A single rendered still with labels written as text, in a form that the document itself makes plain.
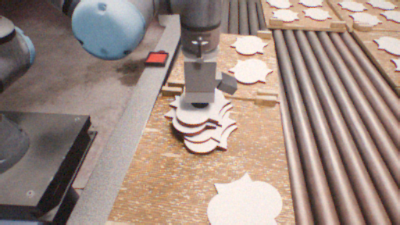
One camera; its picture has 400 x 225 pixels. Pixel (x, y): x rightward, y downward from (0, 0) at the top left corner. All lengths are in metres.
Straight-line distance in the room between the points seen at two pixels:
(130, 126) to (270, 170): 0.37
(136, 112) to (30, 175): 0.29
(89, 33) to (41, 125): 0.45
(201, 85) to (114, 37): 0.24
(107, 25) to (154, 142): 0.36
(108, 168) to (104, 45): 0.35
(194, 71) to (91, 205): 0.34
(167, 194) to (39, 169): 0.29
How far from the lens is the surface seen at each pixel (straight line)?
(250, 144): 0.59
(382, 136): 0.77
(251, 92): 0.73
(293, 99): 0.77
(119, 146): 0.63
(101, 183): 0.58
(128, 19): 0.29
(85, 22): 0.30
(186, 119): 0.53
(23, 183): 0.61
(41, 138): 0.69
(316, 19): 1.29
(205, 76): 0.47
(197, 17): 0.42
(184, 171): 0.53
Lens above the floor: 1.38
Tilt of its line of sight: 44 degrees down
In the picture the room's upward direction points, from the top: straight up
